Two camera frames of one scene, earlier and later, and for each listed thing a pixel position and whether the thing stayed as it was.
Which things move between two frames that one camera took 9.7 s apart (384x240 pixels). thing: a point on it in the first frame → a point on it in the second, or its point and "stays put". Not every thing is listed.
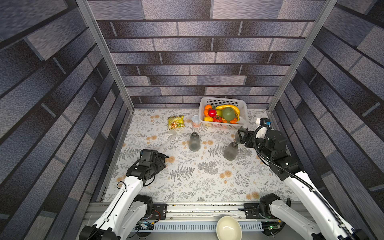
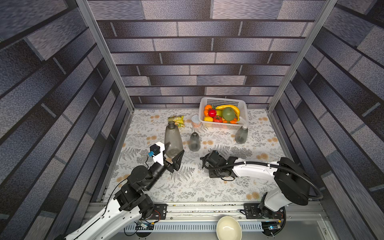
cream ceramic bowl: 228,228 stays put
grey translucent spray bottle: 194,145 stays put
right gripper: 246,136 → 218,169
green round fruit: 228,113 stays put
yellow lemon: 208,119 stays put
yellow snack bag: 175,122 stays put
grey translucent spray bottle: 230,151 → 173,142
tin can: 196,121 stays put
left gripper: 161,163 → 175,166
